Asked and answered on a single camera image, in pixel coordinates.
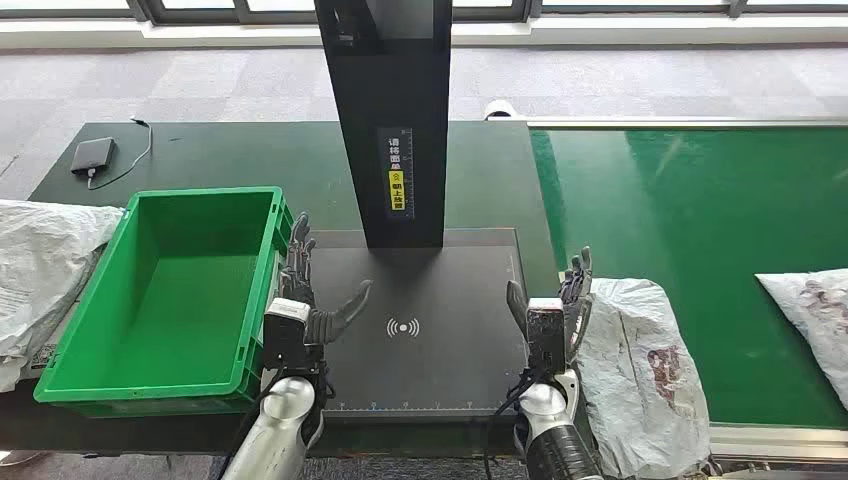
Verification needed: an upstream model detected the black inbound scanner machine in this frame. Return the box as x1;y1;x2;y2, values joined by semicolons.
301;0;531;425

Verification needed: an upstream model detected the dark window frame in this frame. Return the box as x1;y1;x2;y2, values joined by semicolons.
0;0;848;26

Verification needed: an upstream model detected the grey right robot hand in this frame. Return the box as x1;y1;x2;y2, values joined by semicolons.
506;246;596;367

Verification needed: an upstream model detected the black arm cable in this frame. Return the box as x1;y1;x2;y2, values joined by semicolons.
483;369;535;480
217;387;283;480

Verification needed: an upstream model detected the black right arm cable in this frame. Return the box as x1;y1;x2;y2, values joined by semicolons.
483;369;535;480

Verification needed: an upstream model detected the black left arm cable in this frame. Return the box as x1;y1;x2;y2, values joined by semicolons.
217;387;283;480

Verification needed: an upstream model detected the white crumpled bag pile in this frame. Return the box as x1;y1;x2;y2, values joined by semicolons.
0;199;126;393

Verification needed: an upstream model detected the black yellow instruction label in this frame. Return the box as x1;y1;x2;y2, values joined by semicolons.
378;127;416;221

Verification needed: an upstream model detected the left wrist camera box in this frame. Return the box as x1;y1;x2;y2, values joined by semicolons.
263;298;313;372

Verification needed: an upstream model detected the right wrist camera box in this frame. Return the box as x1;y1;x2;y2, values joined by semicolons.
526;298;568;376

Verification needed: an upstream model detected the grey poly mailer parcel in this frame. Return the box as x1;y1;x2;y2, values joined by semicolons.
574;278;711;480
755;268;848;412

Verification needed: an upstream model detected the black power bank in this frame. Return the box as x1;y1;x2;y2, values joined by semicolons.
70;137;117;176

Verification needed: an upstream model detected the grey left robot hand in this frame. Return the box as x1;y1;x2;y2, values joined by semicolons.
279;211;374;347

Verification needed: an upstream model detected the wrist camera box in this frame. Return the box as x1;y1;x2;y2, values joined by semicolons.
526;298;568;376
263;298;313;372

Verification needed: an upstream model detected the green plastic crate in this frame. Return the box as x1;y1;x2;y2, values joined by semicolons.
33;186;297;419

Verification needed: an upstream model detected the green conveyor belt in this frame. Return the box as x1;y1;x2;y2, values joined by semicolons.
529;125;848;429

